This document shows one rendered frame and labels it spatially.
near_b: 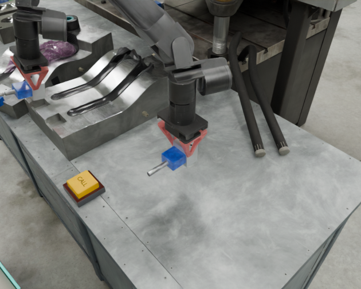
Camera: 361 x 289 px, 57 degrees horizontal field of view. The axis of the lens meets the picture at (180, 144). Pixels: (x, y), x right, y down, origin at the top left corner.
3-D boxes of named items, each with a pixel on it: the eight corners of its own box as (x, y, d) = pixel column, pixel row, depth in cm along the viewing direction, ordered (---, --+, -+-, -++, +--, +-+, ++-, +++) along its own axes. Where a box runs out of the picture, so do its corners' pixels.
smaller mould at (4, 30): (4, 45, 150) (-2, 29, 145) (-8, 34, 158) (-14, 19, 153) (46, 31, 159) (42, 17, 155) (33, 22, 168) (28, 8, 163)
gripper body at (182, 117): (177, 107, 78) (177, 80, 73) (208, 128, 73) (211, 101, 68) (156, 119, 75) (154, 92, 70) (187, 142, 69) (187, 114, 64)
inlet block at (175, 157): (156, 188, 76) (155, 172, 72) (142, 175, 78) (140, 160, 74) (197, 160, 82) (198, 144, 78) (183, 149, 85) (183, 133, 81)
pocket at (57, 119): (55, 137, 95) (52, 128, 93) (47, 129, 98) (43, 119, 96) (70, 131, 98) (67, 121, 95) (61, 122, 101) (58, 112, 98)
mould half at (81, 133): (69, 161, 96) (57, 125, 87) (31, 119, 110) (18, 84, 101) (195, 96, 120) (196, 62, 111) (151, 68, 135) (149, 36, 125)
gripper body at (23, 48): (32, 49, 95) (30, 23, 90) (49, 67, 90) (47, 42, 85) (9, 52, 91) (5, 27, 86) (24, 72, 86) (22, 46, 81)
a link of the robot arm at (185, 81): (163, 67, 66) (173, 82, 62) (195, 61, 68) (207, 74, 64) (164, 96, 71) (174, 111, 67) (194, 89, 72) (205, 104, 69)
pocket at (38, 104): (39, 120, 101) (35, 110, 99) (32, 112, 104) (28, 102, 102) (53, 114, 104) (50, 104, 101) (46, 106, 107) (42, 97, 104)
